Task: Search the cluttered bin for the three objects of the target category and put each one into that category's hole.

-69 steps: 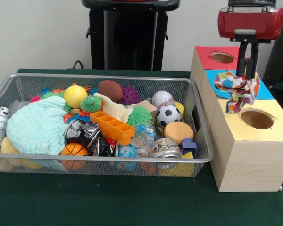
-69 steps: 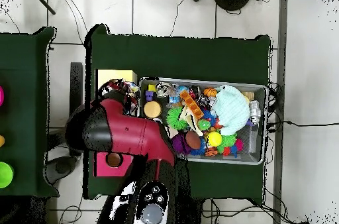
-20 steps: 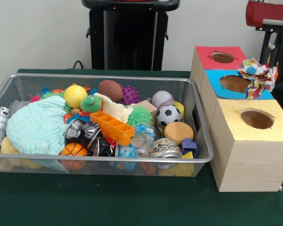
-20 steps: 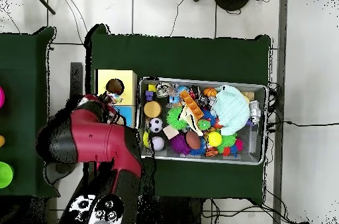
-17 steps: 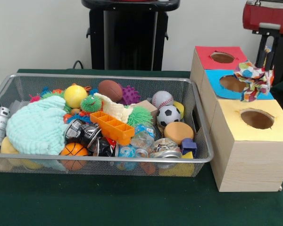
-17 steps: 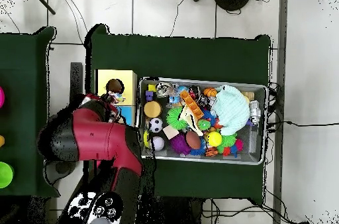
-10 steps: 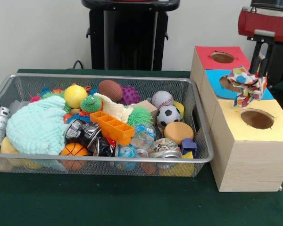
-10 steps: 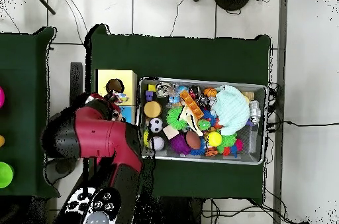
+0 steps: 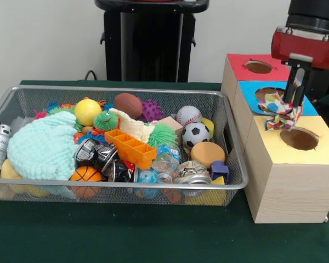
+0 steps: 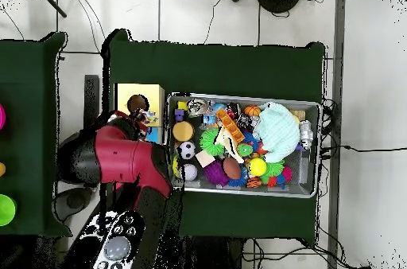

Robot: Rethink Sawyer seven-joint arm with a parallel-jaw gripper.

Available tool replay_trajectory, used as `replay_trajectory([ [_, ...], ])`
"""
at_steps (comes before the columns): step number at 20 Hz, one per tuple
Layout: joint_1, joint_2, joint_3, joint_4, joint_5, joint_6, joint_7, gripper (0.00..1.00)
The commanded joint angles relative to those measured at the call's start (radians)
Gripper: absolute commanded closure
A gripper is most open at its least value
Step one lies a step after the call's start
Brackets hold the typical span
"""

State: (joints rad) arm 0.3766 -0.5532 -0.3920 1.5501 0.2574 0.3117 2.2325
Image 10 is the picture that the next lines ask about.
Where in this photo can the brown toy football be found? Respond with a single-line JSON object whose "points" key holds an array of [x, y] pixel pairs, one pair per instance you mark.
{"points": [[232, 167]]}

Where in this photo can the mint knitted cloth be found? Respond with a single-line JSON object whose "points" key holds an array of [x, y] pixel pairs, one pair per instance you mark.
{"points": [[278, 132]]}

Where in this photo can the colourful patterned cloth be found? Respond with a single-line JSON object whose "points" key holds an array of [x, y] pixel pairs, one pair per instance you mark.
{"points": [[144, 116]]}

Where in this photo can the black rod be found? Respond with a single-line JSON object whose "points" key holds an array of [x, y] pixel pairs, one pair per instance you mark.
{"points": [[51, 1]]}

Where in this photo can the small orange object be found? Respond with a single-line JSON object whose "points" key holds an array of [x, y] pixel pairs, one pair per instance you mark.
{"points": [[2, 169]]}

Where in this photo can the green spiky ball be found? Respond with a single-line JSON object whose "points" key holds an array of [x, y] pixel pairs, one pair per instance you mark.
{"points": [[210, 141]]}

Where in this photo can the tan round sponge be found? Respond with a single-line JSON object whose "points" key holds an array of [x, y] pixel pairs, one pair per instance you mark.
{"points": [[182, 131]]}

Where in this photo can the dark green table cloth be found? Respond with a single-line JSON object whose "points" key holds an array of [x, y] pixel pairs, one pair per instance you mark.
{"points": [[222, 68], [28, 90]]}

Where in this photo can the silver toy robot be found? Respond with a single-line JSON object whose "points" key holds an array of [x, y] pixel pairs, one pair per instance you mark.
{"points": [[306, 135]]}

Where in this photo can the green bowl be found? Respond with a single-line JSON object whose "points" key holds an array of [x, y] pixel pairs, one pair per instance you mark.
{"points": [[6, 210]]}

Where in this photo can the yellow ball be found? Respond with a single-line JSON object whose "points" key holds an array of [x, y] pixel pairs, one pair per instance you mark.
{"points": [[257, 167]]}

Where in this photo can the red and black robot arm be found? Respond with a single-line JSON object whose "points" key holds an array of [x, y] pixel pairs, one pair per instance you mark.
{"points": [[127, 157]]}

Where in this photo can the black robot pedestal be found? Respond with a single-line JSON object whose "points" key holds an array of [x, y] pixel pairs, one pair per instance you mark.
{"points": [[216, 253]]}

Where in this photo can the orange toy basketball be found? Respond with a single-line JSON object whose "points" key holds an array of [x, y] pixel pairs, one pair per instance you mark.
{"points": [[252, 110]]}

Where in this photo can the pink bowl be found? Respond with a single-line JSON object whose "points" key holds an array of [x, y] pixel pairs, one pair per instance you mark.
{"points": [[2, 117]]}

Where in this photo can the orange ice cube tray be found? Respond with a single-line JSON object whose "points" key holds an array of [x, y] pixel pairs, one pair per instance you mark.
{"points": [[230, 125]]}

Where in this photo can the black and white soccer ball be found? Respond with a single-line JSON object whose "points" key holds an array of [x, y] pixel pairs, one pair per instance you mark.
{"points": [[187, 150]]}

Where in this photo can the wooden box with three holes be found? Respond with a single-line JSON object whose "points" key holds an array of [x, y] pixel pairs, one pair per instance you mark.
{"points": [[152, 94]]}

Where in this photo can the white baseball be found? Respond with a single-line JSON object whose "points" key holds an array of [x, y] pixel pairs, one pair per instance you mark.
{"points": [[190, 172]]}

